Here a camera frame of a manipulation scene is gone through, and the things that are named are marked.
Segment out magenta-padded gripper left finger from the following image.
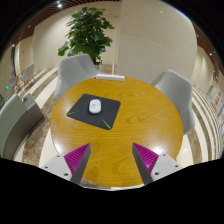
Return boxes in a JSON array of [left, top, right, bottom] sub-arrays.
[[41, 142, 92, 186]]

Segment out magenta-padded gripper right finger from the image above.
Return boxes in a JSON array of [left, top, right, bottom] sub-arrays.
[[131, 142, 184, 186]]

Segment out white cartoon-print computer mouse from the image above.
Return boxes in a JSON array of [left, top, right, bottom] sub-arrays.
[[87, 98, 102, 115]]

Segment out black mouse pad green lines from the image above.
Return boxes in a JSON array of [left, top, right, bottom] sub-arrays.
[[66, 93, 122, 131]]

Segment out grey-green armchair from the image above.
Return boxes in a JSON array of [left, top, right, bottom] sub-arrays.
[[0, 92, 45, 161]]

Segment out light grey shell chair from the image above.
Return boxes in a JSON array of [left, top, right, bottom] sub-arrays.
[[151, 69, 196, 136], [53, 54, 103, 103]]

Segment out white power strip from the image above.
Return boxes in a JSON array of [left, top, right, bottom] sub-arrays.
[[95, 73, 126, 82]]

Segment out group of white chairs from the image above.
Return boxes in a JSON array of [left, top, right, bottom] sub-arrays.
[[8, 62, 36, 90]]

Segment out green potted plant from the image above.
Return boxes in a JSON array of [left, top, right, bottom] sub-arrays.
[[57, 6, 115, 65]]

